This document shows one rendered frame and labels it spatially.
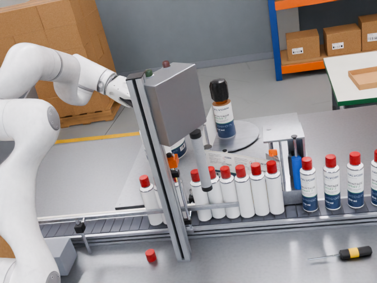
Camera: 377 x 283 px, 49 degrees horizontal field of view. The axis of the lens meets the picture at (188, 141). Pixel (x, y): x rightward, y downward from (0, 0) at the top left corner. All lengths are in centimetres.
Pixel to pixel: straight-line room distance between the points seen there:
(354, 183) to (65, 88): 97
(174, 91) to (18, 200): 49
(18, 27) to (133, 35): 176
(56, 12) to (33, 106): 369
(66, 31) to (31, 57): 359
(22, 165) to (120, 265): 66
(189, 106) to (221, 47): 462
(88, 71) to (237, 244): 77
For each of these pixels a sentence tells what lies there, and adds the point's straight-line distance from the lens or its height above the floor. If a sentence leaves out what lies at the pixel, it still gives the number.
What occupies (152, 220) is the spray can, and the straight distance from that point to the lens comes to 156.
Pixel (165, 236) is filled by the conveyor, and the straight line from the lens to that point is 157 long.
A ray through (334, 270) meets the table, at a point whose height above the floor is 83.
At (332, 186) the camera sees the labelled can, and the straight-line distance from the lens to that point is 146.
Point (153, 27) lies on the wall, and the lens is 591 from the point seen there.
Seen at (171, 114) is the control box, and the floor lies 137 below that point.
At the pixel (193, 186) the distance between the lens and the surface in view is 144.
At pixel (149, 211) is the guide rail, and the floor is 96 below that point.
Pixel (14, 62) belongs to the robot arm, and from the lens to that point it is 109.
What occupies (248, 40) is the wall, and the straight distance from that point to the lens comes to 576.
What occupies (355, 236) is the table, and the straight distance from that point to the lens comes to 150.
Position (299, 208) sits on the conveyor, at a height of 88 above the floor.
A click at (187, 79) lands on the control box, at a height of 144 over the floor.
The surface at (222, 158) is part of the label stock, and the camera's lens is 157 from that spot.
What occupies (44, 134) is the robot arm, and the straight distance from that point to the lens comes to 100.
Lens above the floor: 184
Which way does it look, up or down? 27 degrees down
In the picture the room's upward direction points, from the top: 13 degrees counter-clockwise
